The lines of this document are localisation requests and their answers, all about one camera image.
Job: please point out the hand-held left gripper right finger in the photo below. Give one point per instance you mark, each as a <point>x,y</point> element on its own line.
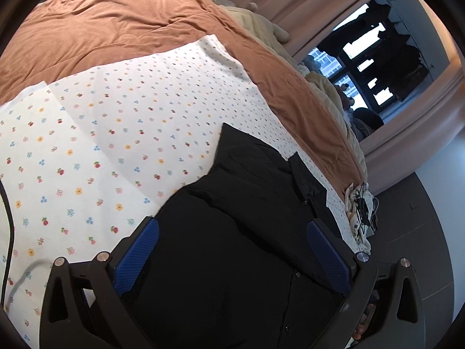
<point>328,258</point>

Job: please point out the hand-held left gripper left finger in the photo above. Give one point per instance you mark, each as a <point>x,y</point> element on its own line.
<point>136,258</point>

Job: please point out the black jacket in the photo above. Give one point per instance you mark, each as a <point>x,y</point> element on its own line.
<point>236,243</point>

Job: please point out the dark hanging clothes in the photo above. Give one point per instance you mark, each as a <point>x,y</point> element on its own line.
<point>396,54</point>

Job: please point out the white floral bed sheet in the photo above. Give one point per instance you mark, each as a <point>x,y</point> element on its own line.
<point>109,134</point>

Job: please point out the window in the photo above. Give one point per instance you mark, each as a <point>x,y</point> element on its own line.
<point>367,69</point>

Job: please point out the orange blanket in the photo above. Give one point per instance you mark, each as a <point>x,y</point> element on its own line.
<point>109,18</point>

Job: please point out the beige comforter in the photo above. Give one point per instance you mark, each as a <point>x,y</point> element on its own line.
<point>263,25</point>

